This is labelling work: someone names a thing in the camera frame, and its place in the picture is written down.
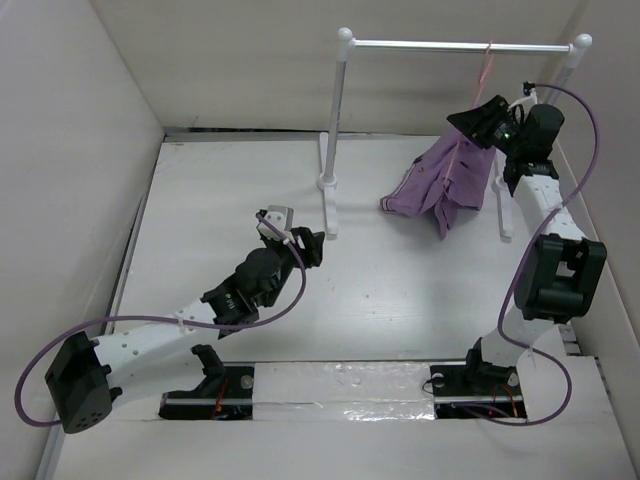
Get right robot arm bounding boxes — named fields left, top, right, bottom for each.
left=447, top=96, right=607, bottom=394

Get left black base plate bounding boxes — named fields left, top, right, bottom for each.
left=158, top=363, right=255, bottom=421

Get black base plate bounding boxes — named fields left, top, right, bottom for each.
left=422, top=363, right=527, bottom=420
left=158, top=363, right=255, bottom=421

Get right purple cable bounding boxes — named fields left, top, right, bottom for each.
left=464, top=81, right=601, bottom=426

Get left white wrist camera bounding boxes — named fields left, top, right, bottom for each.
left=256, top=205, right=294, bottom=241

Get aluminium frame rail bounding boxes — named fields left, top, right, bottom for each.
left=35, top=153, right=160, bottom=480

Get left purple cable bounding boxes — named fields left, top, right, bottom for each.
left=13, top=211, right=308, bottom=427

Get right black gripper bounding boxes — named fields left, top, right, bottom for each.
left=446, top=94, right=525, bottom=157

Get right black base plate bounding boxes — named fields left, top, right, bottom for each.
left=422, top=363, right=527, bottom=420

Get purple trousers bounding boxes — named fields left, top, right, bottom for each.
left=379, top=128, right=496, bottom=238

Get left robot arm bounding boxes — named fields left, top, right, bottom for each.
left=45, top=212, right=325, bottom=434

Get purple cable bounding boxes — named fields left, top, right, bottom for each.
left=464, top=81, right=601, bottom=426
left=13, top=211, right=308, bottom=427

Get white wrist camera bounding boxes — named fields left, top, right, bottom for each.
left=507, top=82, right=539, bottom=122
left=256, top=205, right=294, bottom=241

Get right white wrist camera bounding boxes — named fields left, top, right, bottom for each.
left=507, top=82, right=539, bottom=122

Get pink wire hanger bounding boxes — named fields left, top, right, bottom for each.
left=443, top=41, right=495, bottom=187

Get white clothes rack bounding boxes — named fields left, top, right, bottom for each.
left=317, top=27, right=593, bottom=240

